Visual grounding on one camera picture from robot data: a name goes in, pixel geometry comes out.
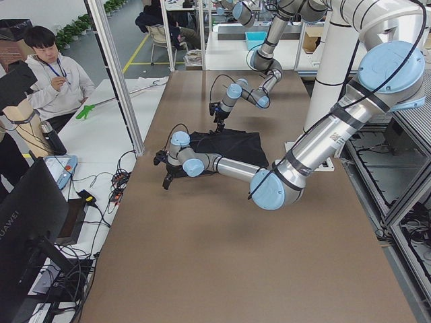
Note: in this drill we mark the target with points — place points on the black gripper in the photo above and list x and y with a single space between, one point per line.
222 116
172 170

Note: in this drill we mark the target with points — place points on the green grabber claw tool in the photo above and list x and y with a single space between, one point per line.
83 114

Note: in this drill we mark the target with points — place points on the red grey power strip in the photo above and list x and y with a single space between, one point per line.
119 182

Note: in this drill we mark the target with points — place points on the metal reacher grabber stick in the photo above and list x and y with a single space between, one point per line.
136 91

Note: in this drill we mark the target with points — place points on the blue white teach pendant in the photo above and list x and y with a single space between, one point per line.
61 168

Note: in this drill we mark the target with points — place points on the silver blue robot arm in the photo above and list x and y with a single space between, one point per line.
262 60
389 77

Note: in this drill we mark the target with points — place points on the black computer monitor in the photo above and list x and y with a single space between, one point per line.
32 216

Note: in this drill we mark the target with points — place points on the aluminium cage frame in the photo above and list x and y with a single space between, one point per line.
100 26

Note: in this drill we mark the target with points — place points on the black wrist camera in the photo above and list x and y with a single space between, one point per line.
214 107
160 157

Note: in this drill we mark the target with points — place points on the black printed t-shirt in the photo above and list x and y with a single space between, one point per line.
233 153

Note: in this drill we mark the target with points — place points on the blue plastic bin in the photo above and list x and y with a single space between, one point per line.
255 39

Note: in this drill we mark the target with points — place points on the black water bottle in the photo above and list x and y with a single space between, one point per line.
52 138

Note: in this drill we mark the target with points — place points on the seated man in grey hoodie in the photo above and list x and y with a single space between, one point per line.
62 85

